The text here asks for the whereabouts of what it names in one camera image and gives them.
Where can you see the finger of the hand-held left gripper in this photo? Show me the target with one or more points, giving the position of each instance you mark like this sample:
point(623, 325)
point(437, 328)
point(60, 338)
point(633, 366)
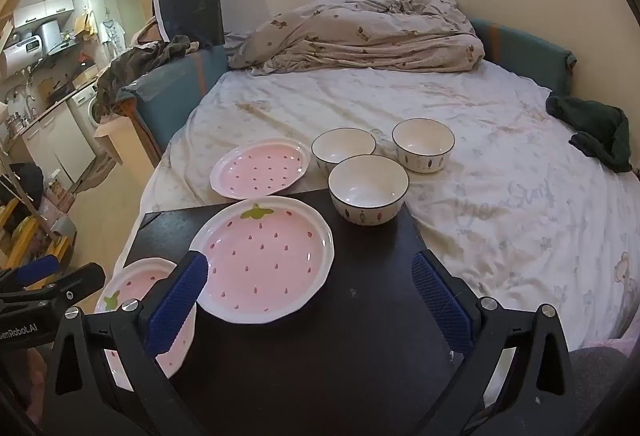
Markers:
point(75, 281)
point(35, 268)

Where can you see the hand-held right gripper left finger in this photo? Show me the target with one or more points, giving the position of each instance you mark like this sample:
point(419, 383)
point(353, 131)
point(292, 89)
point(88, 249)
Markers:
point(175, 306)

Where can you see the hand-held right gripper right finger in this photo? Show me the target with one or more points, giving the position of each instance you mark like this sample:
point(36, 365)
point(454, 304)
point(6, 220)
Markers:
point(442, 306)

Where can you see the pink strawberry plate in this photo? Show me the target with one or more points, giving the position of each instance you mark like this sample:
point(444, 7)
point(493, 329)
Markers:
point(130, 283)
point(260, 166)
point(270, 261)

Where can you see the white fish-print bowl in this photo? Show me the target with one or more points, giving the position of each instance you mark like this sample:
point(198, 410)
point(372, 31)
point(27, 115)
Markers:
point(422, 141)
point(367, 188)
point(343, 143)

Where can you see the grey bucket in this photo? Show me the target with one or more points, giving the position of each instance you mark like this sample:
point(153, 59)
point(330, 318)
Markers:
point(64, 228)

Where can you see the pink printed box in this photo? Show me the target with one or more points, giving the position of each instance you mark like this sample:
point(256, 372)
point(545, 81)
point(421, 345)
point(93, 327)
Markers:
point(57, 193)

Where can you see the black bag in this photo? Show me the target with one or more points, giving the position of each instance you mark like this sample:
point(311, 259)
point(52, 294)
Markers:
point(27, 181)

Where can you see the black leather mat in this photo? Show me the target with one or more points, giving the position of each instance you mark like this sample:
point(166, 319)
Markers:
point(350, 341)

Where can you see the patterned floor rug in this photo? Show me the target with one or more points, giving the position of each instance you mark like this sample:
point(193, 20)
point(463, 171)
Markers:
point(97, 173)

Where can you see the white kitchen base cabinet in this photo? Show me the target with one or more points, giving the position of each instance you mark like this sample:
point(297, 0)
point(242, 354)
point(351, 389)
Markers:
point(55, 146)

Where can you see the person's grey trousers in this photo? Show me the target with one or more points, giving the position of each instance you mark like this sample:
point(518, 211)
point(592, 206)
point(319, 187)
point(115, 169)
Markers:
point(595, 366)

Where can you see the white washing machine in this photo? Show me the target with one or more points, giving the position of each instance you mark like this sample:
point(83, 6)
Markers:
point(87, 111)

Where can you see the camouflage clothing pile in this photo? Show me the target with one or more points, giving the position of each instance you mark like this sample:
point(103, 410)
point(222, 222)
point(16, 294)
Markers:
point(130, 71)

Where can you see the white water heater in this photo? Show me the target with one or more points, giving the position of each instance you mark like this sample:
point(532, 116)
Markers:
point(50, 36)

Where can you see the dark green cloth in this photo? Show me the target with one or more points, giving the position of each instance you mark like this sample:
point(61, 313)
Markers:
point(595, 126)

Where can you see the white hanging shirt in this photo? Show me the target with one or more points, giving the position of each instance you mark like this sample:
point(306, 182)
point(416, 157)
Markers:
point(111, 33)

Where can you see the beige bear-print quilt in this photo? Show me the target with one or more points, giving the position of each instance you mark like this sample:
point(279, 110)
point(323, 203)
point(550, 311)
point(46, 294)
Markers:
point(360, 26)

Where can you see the teal padded bed rail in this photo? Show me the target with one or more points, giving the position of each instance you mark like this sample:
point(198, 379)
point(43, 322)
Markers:
point(175, 91)
point(525, 51)

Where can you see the white wall cabinets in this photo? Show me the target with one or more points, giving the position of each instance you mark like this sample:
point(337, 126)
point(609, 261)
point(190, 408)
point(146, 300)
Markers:
point(45, 8)

